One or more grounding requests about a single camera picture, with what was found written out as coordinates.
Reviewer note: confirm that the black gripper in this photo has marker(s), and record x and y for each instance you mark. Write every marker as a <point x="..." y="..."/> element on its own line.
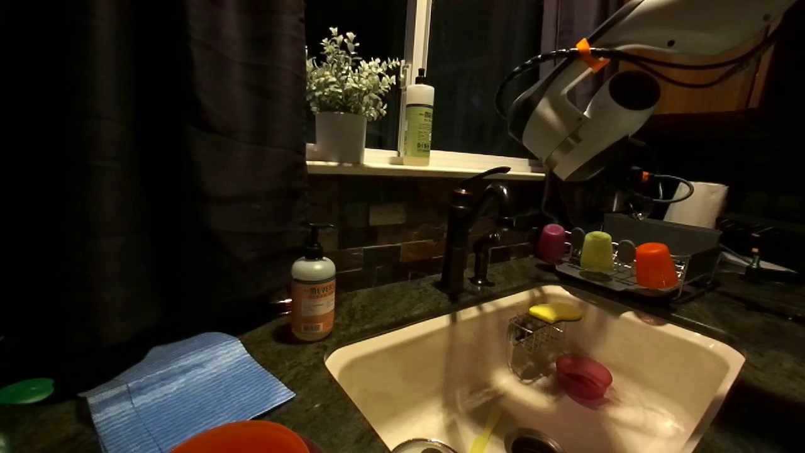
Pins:
<point x="582" y="202"/>

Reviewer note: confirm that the pink plastic cup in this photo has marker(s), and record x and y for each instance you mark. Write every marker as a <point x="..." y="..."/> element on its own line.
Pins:
<point x="552" y="243"/>

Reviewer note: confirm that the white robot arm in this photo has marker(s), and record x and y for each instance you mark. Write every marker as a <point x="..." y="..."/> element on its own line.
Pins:
<point x="607" y="85"/>

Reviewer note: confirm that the green plastic cup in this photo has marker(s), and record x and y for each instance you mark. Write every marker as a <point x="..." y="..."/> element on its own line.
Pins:
<point x="596" y="253"/>

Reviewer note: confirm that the orange plastic cup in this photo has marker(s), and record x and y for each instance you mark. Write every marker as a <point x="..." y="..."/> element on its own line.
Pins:
<point x="654" y="264"/>

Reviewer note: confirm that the metal dish rack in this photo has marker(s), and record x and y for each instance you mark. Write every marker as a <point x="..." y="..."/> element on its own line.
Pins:
<point x="695" y="253"/>

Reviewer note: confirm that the dark bronze faucet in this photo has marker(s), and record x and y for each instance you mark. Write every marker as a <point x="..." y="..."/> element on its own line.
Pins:
<point x="464" y="209"/>

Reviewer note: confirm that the yellow sponge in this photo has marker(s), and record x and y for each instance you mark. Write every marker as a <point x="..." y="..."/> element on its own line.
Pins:
<point x="555" y="312"/>

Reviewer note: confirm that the green dish soap bottle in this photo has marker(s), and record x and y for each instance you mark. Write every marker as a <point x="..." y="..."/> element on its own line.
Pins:
<point x="416" y="131"/>

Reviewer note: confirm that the white ceramic kitchen sink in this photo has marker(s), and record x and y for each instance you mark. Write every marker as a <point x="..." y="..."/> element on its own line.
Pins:
<point x="440" y="381"/>

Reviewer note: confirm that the sink drain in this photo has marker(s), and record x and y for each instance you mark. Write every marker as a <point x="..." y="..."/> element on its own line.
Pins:
<point x="528" y="442"/>

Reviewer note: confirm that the yellow plastic utensil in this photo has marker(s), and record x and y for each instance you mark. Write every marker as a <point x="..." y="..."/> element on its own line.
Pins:
<point x="483" y="435"/>

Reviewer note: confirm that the white potted plant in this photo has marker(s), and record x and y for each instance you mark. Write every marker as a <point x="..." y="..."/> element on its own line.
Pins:
<point x="344" y="92"/>

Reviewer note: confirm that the soap pump bottle orange label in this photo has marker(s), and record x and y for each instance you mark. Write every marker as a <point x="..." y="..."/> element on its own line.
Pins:
<point x="311" y="289"/>

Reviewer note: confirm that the orange plastic bowl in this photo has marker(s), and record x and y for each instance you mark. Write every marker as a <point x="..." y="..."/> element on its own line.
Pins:
<point x="252" y="435"/>

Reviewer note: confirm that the dark curtain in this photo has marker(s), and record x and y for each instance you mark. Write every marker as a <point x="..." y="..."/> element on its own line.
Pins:
<point x="152" y="157"/>

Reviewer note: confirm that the blue dish cloth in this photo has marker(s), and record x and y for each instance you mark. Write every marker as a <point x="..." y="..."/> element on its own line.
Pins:
<point x="179" y="391"/>

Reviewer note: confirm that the green plastic lid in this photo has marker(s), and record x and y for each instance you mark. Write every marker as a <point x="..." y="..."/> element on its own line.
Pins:
<point x="25" y="391"/>

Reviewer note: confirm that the wire sponge caddy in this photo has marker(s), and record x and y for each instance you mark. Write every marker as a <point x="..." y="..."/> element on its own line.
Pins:
<point x="530" y="347"/>

